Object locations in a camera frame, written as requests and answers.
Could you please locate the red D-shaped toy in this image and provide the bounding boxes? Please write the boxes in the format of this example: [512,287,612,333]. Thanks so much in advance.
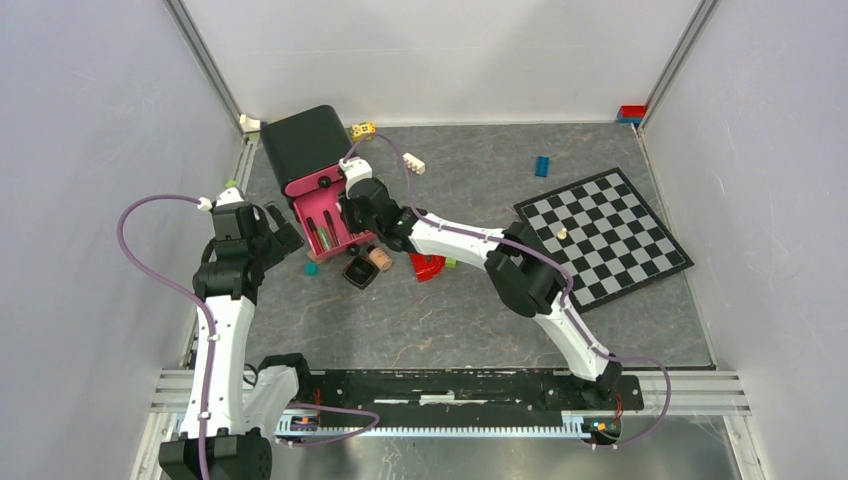
[408,253,446,283]

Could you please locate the black pink drawer organizer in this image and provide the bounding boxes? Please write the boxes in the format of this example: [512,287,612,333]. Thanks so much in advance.
[260,105,376,261]

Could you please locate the teal cube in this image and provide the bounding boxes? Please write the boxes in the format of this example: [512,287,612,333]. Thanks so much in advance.
[304,262,320,277]

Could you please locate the red lipstick tube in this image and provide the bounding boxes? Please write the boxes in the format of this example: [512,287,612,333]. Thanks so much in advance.
[306,217,324,255]

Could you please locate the small red lipstick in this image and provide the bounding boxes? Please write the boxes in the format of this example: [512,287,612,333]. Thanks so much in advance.
[323,210,340,247]

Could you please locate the yellow toy block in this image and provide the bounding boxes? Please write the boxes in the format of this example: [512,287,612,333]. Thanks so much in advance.
[349,121,377,142]

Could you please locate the black compact case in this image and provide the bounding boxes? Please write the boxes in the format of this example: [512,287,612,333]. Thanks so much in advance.
[342,256,380,290]

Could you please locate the foundation bottle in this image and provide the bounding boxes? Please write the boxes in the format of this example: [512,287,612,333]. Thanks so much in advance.
[366,245,393,271]

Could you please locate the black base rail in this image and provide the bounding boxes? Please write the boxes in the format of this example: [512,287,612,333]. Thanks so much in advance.
[305,368,644,433]

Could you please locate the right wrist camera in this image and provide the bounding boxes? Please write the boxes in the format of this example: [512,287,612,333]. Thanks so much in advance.
[338,157,373,197]

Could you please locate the white toy block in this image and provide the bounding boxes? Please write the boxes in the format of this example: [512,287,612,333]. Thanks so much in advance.
[239,113,262,135]

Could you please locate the white lego brick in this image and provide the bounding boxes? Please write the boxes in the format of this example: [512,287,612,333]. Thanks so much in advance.
[402,153,426,175]

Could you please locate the blue lego brick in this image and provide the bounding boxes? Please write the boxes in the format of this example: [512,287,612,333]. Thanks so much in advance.
[534,156,550,178]

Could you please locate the wooden cube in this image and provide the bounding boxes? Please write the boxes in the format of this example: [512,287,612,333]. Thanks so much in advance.
[306,249,322,264]

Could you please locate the black white chessboard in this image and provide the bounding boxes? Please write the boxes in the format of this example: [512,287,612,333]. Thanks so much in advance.
[514,167,694,313]

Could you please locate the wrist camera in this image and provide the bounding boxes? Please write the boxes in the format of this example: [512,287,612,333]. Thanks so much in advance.
[197,187,246,212]
[338,157,373,197]

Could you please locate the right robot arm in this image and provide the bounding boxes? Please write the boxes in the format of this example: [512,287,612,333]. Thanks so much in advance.
[338,178,622,408]

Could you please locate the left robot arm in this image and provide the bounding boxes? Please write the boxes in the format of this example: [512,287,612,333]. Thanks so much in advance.
[158,187,314,479]

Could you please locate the green lip balm tube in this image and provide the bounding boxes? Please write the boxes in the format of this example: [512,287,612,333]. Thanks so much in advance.
[317,227,334,251]

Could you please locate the red blue corner blocks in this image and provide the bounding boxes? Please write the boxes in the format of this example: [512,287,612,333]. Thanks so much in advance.
[616,105,647,125]

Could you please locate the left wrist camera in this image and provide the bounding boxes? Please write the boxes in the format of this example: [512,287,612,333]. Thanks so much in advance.
[197,187,246,212]

